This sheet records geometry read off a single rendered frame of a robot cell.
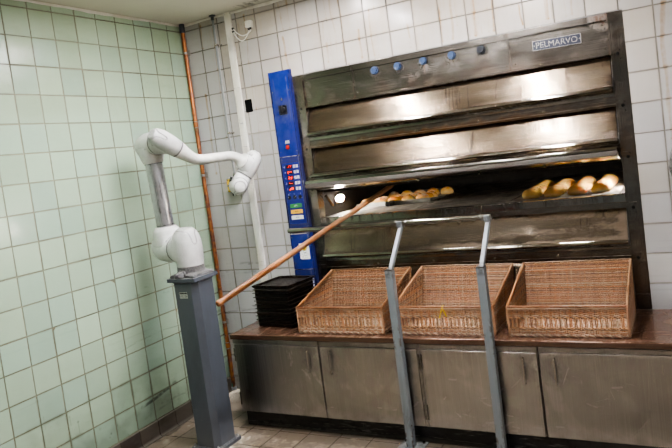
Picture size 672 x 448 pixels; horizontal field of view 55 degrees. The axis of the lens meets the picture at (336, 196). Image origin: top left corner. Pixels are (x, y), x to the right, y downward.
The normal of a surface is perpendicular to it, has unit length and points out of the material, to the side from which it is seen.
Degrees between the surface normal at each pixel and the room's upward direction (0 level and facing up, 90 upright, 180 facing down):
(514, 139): 70
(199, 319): 90
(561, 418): 90
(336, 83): 91
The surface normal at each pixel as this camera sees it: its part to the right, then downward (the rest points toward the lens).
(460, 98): -0.48, -0.23
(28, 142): 0.88, -0.08
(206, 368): 0.27, 0.03
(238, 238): -0.46, 0.11
